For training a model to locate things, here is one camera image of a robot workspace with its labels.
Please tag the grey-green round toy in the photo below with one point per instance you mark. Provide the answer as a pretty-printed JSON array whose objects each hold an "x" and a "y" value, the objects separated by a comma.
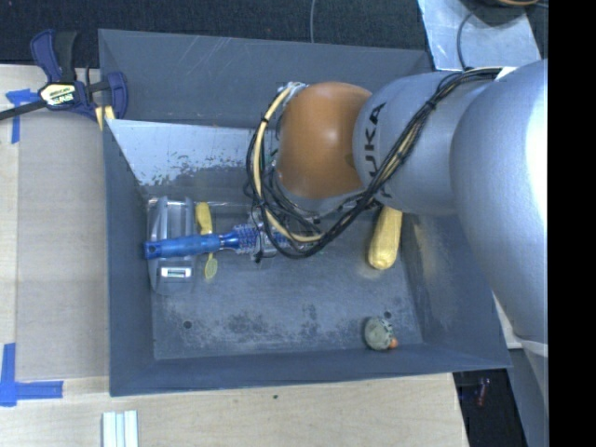
[{"x": 378, "y": 333}]

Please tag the pale wood board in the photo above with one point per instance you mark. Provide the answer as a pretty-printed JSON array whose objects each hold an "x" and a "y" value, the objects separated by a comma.
[{"x": 60, "y": 249}]

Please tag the yellow toy corn cob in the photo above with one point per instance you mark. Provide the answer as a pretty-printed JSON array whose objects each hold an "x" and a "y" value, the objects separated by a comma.
[{"x": 384, "y": 242}]

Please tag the silver grey stapler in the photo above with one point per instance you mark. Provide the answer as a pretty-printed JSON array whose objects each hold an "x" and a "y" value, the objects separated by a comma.
[{"x": 170, "y": 217}]

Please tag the blue hairbrush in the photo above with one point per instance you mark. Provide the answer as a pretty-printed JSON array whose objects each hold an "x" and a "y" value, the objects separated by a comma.
[{"x": 181, "y": 246}]

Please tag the grey metal bin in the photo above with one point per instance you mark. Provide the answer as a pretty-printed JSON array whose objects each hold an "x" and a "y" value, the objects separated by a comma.
[{"x": 288, "y": 305}]

